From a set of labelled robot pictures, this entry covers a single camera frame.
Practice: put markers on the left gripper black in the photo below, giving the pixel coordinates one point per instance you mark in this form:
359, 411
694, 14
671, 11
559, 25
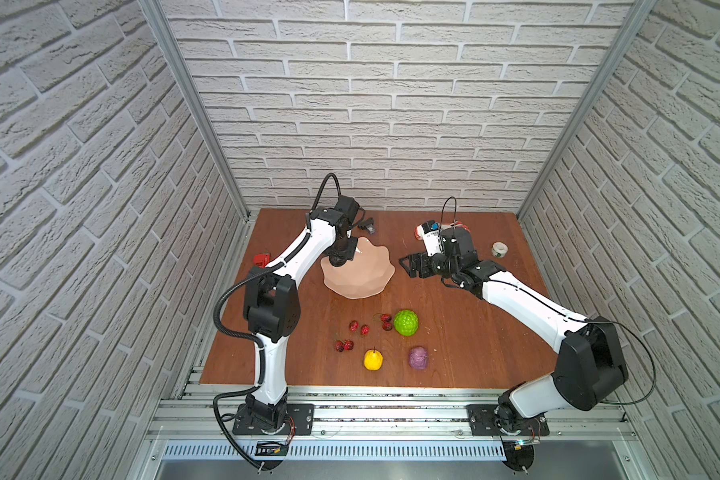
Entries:
351, 252

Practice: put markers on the black small relay part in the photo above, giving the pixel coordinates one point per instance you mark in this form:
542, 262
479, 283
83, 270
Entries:
368, 225

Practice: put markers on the yellow fake pear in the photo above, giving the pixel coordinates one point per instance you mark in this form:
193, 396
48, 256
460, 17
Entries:
373, 360

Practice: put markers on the white red work glove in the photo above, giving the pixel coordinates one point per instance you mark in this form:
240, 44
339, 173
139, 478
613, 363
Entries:
427, 227

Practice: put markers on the red cherry pair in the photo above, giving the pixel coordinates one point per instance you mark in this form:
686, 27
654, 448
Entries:
387, 322
361, 329
344, 345

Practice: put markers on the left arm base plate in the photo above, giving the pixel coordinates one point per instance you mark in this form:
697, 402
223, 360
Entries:
278, 420

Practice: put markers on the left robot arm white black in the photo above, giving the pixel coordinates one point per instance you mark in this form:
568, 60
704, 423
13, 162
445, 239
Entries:
272, 307

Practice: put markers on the pink wavy fruit bowl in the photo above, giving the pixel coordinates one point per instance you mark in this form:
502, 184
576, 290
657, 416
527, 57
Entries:
366, 275

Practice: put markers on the red pipe wrench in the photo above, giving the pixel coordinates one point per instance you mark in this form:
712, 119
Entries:
262, 260

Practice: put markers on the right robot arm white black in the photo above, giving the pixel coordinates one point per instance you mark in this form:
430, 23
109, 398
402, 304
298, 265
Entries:
590, 363

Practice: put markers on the green bumpy fake fruit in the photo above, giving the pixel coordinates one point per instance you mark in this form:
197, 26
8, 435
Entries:
406, 322

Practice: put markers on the purple fake cabbage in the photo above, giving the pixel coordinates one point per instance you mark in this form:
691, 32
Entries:
418, 358

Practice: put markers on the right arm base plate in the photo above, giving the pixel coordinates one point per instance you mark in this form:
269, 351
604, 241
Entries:
495, 420

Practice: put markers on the white tape roll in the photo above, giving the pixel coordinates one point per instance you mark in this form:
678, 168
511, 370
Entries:
499, 249

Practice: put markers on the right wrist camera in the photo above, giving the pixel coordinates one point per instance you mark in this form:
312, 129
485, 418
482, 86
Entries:
432, 243

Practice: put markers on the aluminium frame rail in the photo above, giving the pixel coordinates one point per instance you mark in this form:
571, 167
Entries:
374, 423

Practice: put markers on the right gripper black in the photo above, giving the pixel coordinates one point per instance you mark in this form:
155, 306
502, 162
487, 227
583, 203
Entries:
415, 260

